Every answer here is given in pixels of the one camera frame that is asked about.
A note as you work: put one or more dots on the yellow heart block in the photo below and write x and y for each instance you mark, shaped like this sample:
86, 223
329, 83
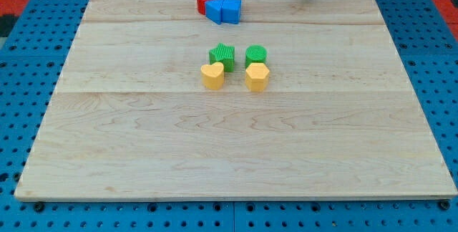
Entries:
213, 75

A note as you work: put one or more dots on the green star block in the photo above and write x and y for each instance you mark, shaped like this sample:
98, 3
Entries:
224, 54

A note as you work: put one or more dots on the blue cube block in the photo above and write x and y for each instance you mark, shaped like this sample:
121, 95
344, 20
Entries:
213, 10

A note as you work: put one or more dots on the green cylinder block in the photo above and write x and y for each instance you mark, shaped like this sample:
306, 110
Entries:
255, 54

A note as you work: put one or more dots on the blue triangular block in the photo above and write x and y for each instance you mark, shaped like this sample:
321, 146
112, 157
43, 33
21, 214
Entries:
230, 11

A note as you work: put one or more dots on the light wooden board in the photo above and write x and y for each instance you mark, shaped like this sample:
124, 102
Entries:
130, 119

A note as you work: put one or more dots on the yellow hexagon block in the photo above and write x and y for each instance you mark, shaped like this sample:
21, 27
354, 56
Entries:
257, 77

